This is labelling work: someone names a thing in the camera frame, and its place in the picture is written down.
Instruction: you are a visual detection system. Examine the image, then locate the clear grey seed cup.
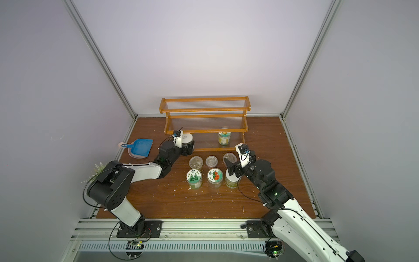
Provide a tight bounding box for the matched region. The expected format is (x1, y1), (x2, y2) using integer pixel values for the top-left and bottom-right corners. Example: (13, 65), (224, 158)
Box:
(223, 152), (237, 166)

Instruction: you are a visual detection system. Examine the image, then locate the green yellow label jar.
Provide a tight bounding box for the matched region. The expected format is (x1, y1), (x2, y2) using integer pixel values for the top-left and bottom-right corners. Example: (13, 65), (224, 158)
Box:
(225, 169), (240, 189)

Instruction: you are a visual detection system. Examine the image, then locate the yellow seed cup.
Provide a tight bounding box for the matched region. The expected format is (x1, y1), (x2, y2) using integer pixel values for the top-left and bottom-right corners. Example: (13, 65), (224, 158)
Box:
(189, 156), (204, 170)

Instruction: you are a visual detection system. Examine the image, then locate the strawberry lid seed jar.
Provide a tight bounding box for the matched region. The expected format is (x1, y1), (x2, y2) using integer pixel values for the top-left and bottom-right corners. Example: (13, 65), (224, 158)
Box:
(207, 168), (224, 188)

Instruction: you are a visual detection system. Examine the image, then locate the red seed cup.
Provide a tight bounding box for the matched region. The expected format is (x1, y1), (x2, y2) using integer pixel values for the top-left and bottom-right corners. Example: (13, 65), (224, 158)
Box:
(205, 156), (218, 169)

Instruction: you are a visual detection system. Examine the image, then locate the green mimosa seed jar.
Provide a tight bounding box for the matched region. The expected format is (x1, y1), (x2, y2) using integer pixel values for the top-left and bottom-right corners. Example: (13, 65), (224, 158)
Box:
(186, 169), (202, 189)

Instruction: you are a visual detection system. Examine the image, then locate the teal-lid jar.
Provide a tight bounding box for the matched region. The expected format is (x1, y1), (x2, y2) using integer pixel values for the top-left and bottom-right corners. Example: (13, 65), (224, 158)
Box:
(218, 132), (231, 146)

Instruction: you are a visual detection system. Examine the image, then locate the white-lid jar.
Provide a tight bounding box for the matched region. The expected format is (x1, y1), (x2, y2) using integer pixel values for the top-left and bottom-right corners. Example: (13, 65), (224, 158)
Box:
(181, 133), (193, 144)

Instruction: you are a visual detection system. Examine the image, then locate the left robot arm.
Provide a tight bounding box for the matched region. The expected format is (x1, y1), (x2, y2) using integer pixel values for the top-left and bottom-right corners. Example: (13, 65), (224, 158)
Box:
(86, 140), (195, 238)

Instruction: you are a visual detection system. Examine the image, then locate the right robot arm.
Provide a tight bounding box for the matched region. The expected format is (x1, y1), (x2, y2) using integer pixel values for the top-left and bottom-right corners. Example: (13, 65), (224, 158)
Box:
(226, 160), (364, 262)

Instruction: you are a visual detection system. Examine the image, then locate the orange wooden three-tier shelf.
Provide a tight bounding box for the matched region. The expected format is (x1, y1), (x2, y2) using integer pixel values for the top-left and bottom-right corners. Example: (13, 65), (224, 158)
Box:
(159, 96), (251, 152)

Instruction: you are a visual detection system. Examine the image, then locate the blue plastic dustpan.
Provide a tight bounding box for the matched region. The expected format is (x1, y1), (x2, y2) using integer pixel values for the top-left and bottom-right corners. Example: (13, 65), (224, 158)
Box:
(132, 139), (153, 157)

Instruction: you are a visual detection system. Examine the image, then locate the right circuit board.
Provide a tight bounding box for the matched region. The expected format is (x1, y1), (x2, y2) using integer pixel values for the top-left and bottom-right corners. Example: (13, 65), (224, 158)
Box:
(264, 240), (284, 259)

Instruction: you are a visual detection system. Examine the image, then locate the circuit board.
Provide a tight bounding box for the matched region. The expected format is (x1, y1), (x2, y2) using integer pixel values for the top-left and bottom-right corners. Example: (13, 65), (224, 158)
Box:
(125, 241), (145, 260)
(264, 240), (284, 259)

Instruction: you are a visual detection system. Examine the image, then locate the small green potted plant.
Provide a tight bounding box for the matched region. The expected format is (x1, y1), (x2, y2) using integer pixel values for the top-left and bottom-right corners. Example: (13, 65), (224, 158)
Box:
(81, 162), (106, 183)

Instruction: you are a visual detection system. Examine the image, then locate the left circuit board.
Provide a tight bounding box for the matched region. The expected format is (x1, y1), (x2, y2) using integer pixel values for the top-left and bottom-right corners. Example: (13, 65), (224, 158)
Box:
(125, 241), (145, 260)

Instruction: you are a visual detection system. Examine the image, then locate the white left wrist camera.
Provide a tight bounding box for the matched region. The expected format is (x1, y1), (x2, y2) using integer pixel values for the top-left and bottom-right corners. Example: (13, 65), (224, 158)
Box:
(172, 129), (183, 148)

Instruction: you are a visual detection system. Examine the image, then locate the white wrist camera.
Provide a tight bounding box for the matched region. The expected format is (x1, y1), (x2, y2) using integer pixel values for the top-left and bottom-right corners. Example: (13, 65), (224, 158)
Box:
(172, 129), (183, 148)
(235, 143), (256, 168)

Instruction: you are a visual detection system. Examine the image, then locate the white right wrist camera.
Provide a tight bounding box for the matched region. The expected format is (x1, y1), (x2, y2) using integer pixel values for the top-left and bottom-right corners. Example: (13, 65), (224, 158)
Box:
(235, 143), (256, 168)

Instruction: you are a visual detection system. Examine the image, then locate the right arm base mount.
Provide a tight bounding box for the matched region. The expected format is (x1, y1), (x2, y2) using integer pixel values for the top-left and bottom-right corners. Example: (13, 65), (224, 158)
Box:
(240, 210), (280, 238)

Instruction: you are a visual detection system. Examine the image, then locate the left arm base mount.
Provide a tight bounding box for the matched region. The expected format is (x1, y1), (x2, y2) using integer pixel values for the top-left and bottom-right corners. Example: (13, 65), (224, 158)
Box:
(116, 215), (163, 239)

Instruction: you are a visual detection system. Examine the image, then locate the aluminium front rail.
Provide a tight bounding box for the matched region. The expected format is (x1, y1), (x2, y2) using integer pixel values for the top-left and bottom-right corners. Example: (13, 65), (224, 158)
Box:
(60, 218), (344, 262)

